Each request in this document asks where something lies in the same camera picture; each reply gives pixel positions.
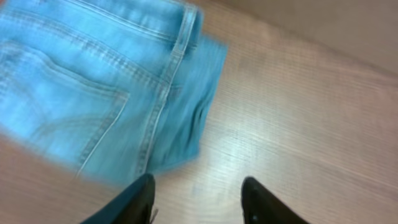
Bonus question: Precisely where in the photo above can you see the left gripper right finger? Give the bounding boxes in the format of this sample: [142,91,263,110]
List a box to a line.
[241,176,308,224]

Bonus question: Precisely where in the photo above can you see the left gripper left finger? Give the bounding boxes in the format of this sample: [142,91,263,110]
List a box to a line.
[81,174,155,224]

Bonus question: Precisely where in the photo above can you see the light blue denim jeans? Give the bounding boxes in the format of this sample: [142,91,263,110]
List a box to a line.
[1,0,228,185]

